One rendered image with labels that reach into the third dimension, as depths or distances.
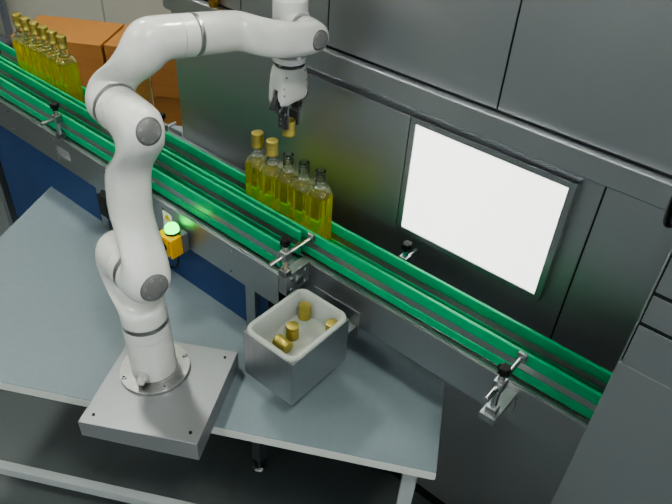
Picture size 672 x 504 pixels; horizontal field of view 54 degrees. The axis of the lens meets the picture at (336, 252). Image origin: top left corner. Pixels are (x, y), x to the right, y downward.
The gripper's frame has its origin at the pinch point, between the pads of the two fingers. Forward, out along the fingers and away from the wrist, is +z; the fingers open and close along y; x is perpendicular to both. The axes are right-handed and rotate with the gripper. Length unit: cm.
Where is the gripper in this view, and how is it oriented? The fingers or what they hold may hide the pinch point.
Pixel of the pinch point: (288, 119)
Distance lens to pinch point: 176.0
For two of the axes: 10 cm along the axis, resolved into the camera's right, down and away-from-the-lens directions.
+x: 7.7, 4.3, -4.7
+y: -6.3, 4.6, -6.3
